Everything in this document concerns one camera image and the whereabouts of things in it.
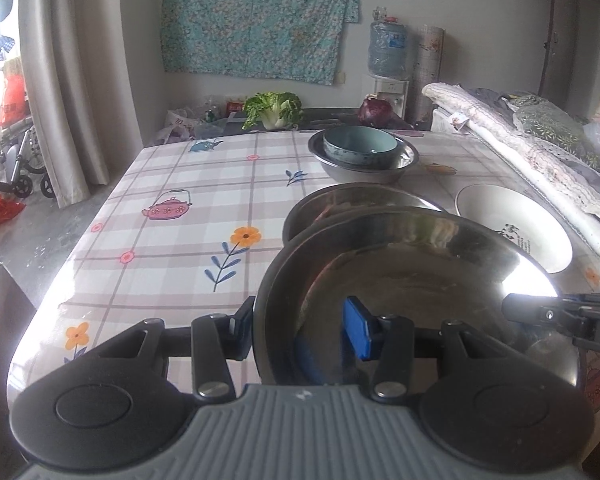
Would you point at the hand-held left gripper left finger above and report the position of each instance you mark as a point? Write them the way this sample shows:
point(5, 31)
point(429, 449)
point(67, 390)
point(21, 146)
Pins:
point(241, 332)

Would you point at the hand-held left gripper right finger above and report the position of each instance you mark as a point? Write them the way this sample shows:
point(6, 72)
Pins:
point(356, 330)

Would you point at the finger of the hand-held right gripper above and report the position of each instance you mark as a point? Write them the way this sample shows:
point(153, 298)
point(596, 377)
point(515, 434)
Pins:
point(530, 310)

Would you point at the perforated steel plate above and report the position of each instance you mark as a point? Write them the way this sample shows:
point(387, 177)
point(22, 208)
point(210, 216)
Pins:
point(420, 270)

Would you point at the plain steel plate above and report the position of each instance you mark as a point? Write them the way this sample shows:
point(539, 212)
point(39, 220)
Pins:
point(330, 200)

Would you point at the teal ceramic bowl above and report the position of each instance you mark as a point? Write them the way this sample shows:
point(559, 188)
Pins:
point(360, 140)

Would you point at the checked printed tablecloth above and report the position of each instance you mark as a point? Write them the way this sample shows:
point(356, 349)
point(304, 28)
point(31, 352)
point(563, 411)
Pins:
point(180, 260)

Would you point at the white printed ceramic plate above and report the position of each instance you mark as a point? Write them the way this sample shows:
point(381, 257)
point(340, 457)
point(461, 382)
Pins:
point(490, 220)

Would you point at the green floral cloth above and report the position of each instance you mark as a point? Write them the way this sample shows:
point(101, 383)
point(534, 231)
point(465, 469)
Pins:
point(555, 127)

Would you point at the folded pale quilt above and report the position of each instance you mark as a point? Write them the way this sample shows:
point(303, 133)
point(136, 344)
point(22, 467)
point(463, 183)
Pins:
point(505, 125)

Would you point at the white plastic bag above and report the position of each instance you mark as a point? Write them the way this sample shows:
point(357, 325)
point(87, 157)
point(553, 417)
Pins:
point(180, 125)

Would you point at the red onion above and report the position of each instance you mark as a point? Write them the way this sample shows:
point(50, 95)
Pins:
point(375, 112)

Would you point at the red packet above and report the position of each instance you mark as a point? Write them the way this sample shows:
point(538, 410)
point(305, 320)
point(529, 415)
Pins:
point(235, 107)

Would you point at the napa cabbage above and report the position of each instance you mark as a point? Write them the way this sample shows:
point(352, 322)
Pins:
point(275, 107)

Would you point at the dark chair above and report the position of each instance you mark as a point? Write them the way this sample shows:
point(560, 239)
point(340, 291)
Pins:
point(0, 340)

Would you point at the white water dispenser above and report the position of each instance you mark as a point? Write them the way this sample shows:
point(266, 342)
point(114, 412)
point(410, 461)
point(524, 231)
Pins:
point(392, 90)

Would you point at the rolled patterned mat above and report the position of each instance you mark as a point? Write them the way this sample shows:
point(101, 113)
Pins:
point(427, 70)

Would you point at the red bag on floor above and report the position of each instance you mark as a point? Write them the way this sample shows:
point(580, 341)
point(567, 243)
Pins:
point(0, 207)

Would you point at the wheelchair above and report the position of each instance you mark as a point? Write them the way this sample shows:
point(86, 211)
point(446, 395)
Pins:
point(20, 165)

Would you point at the blue water jug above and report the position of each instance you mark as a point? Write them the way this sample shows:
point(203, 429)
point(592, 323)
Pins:
point(387, 45)

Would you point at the beige curtain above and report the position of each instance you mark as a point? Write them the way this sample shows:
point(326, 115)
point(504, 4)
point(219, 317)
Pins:
point(80, 85)

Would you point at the orange plastic bag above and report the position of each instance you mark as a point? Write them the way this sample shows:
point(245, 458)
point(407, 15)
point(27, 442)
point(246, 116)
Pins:
point(12, 100)

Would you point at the teal floral wall cloth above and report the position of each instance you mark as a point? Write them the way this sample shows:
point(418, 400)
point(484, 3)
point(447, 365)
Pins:
point(255, 15)

